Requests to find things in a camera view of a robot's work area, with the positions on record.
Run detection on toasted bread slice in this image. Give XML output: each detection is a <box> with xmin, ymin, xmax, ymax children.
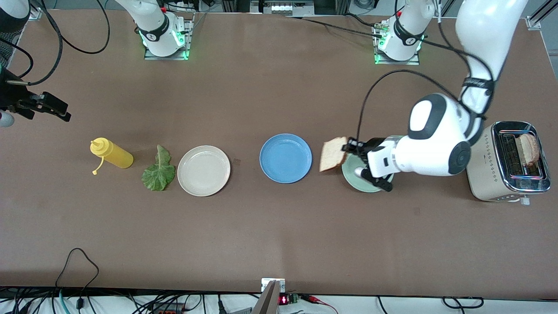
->
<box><xmin>518</xmin><ymin>133</ymin><xmax>541</xmax><ymax>167</ymax></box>
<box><xmin>320</xmin><ymin>137</ymin><xmax>348</xmax><ymax>173</ymax></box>

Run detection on yellow squeeze bottle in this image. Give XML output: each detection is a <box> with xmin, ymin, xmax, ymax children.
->
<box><xmin>90</xmin><ymin>137</ymin><xmax>134</xmax><ymax>176</ymax></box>

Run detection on green lettuce leaf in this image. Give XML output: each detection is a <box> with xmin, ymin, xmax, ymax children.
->
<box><xmin>141</xmin><ymin>145</ymin><xmax>176</xmax><ymax>191</ymax></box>

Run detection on light green round plate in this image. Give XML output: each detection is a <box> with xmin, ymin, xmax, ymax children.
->
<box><xmin>341</xmin><ymin>150</ymin><xmax>395</xmax><ymax>193</ymax></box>

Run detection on blue round plate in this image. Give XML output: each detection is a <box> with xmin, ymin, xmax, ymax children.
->
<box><xmin>259</xmin><ymin>133</ymin><xmax>313</xmax><ymax>184</ymax></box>

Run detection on beige round plate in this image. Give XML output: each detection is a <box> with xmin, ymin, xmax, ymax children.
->
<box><xmin>177</xmin><ymin>145</ymin><xmax>231</xmax><ymax>197</ymax></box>

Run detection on black mesh chair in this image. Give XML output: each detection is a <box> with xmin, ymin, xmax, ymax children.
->
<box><xmin>0</xmin><ymin>31</ymin><xmax>22</xmax><ymax>66</ymax></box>

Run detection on cream and chrome toaster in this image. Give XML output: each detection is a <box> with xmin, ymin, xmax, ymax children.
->
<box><xmin>466</xmin><ymin>121</ymin><xmax>551</xmax><ymax>206</ymax></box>

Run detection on control box with lights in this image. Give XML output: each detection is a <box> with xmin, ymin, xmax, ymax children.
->
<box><xmin>251</xmin><ymin>0</ymin><xmax>314</xmax><ymax>16</ymax></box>

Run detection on short black right arm cable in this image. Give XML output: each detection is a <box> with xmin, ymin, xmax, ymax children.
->
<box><xmin>0</xmin><ymin>37</ymin><xmax>34</xmax><ymax>79</ymax></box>

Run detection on long black right arm cable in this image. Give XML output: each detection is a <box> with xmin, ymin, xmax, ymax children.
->
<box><xmin>26</xmin><ymin>0</ymin><xmax>110</xmax><ymax>85</ymax></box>

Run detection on long black arm cable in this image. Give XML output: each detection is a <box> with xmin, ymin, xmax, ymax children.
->
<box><xmin>26</xmin><ymin>0</ymin><xmax>110</xmax><ymax>85</ymax></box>
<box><xmin>357</xmin><ymin>17</ymin><xmax>497</xmax><ymax>142</ymax></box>

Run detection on long black left arm cable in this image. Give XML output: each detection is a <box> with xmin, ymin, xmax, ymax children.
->
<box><xmin>357</xmin><ymin>17</ymin><xmax>497</xmax><ymax>142</ymax></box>

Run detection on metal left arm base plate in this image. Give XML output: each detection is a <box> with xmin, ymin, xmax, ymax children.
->
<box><xmin>374</xmin><ymin>22</ymin><xmax>420</xmax><ymax>66</ymax></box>

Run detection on black cable across table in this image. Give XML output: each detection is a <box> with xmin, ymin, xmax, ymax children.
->
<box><xmin>344</xmin><ymin>12</ymin><xmax>384</xmax><ymax>27</ymax></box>
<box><xmin>283</xmin><ymin>15</ymin><xmax>386</xmax><ymax>39</ymax></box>

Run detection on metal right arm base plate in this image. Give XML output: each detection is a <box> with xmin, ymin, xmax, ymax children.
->
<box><xmin>144</xmin><ymin>13</ymin><xmax>195</xmax><ymax>61</ymax></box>

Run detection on red clip lead wires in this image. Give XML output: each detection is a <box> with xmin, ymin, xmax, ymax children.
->
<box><xmin>301</xmin><ymin>294</ymin><xmax>338</xmax><ymax>314</ymax></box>

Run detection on small white bracket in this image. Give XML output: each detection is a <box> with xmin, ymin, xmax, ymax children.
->
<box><xmin>261</xmin><ymin>278</ymin><xmax>286</xmax><ymax>293</ymax></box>

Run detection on black coiled cable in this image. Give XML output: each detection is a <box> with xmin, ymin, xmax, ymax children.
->
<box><xmin>442</xmin><ymin>297</ymin><xmax>484</xmax><ymax>309</ymax></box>

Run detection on grey camera mount bar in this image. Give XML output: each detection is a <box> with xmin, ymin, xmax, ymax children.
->
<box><xmin>252</xmin><ymin>280</ymin><xmax>281</xmax><ymax>314</ymax></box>

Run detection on black looped cable with plug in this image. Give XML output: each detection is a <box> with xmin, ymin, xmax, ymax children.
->
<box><xmin>56</xmin><ymin>248</ymin><xmax>100</xmax><ymax>311</ymax></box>

